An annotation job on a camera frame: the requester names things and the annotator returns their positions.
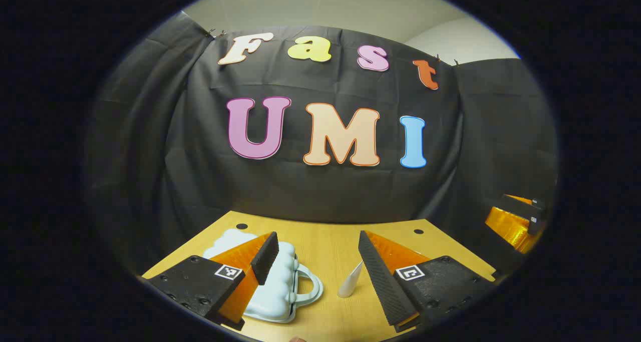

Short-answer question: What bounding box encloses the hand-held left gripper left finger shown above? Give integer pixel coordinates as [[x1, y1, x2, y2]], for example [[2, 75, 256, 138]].
[[142, 231, 280, 331]]

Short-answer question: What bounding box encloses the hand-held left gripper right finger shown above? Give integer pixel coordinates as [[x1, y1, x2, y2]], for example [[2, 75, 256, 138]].
[[358, 230, 497, 332]]

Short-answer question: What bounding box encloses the white squeeze tube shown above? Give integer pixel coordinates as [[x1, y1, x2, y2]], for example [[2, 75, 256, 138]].
[[337, 261, 364, 298]]

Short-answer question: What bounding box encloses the light blue suitcase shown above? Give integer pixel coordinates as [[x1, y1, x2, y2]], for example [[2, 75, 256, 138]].
[[203, 228, 324, 324]]

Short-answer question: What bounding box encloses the black backdrop cloth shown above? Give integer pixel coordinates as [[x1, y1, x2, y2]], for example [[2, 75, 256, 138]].
[[83, 12, 559, 282]]

